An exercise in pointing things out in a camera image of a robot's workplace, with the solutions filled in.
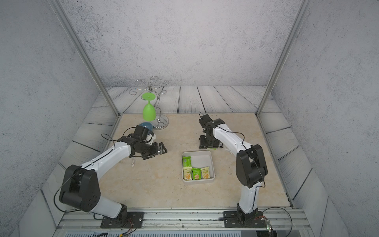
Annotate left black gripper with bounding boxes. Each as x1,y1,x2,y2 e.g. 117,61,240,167
138,141,169,160

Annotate white plastic storage box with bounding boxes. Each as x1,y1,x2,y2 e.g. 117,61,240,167
182,151,215,184

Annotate beige cookie packet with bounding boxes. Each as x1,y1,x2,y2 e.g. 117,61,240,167
200,166,211,179

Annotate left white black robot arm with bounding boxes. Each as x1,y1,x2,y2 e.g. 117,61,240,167
55,125,167,219

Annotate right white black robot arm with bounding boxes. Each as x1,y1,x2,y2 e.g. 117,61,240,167
199,112,268,225

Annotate blue ceramic bowl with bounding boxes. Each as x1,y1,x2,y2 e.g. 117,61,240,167
139,122,154,131

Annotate tall green cookie packet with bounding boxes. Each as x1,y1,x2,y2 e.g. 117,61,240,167
182,157,192,167

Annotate green cookie packet front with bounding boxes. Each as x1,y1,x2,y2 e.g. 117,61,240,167
192,168,202,180

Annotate green plastic wine glass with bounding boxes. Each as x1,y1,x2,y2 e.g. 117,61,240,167
142,92,156,122

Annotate yellow cookie packet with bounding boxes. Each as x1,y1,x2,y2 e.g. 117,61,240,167
183,166,192,181

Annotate silver wire glass rack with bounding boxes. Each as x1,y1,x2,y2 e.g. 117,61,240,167
129,76,169,130

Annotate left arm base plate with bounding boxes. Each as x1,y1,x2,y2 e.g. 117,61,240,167
100,211,145,229

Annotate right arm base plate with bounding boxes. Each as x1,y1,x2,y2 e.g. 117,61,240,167
219,210,266,228

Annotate aluminium front rail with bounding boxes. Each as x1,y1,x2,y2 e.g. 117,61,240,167
54,207,314,237

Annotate left aluminium frame post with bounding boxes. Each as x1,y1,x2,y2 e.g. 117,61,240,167
48,0,120,118

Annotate aluminium frame post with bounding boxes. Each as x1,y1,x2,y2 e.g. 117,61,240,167
256,0,311,118
48,0,120,118

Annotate right aluminium frame post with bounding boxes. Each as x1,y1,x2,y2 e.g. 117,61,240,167
256,0,311,118

